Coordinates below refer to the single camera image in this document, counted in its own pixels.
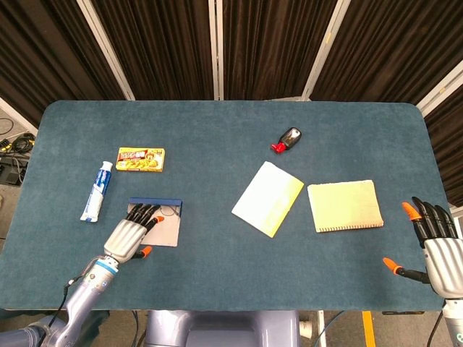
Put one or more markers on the blue felt table cover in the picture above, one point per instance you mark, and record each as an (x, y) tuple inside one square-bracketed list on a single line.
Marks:
[(224, 144)]

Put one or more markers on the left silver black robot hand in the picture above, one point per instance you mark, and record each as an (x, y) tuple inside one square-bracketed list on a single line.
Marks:
[(123, 240)]

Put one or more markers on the black bottle with red cap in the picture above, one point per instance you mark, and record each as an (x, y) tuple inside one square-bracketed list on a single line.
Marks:
[(291, 137)]

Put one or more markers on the dark brown curtain panel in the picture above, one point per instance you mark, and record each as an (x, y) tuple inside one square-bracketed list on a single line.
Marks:
[(394, 47), (162, 47), (43, 54), (448, 152), (271, 47)]

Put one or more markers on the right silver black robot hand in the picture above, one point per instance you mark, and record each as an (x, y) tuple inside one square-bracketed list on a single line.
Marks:
[(445, 260)]

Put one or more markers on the grey box blue edge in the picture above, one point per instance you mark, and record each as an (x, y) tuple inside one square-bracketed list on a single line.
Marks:
[(168, 233)]

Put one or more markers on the beige spiral notebook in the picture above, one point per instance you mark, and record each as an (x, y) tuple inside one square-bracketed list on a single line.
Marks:
[(345, 206)]

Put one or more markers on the white and yellow book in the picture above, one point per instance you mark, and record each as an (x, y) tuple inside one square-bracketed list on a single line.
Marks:
[(267, 199)]

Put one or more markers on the white table leg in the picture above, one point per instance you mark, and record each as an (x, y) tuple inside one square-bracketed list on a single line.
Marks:
[(320, 329)]

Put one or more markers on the white blue toothpaste tube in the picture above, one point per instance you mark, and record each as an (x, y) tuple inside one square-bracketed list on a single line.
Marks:
[(97, 193)]

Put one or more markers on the grey-blue robot torso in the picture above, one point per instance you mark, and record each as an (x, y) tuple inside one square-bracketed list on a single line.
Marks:
[(224, 329)]

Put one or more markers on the white screen frame post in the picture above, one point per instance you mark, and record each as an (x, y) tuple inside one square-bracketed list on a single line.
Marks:
[(216, 47), (439, 88), (105, 47), (16, 115), (323, 50)]

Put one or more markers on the black floor box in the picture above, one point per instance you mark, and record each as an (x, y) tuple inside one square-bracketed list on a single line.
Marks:
[(9, 173)]

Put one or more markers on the yellow floor tape strip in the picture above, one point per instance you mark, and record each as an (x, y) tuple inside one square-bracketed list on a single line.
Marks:
[(368, 329)]

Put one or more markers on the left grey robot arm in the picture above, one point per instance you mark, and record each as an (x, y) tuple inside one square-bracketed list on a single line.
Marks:
[(81, 307)]

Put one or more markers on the yellow curry roux box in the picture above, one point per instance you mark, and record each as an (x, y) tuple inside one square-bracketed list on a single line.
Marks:
[(142, 159)]

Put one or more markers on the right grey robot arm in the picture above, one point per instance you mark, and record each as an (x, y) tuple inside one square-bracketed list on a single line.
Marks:
[(454, 325)]

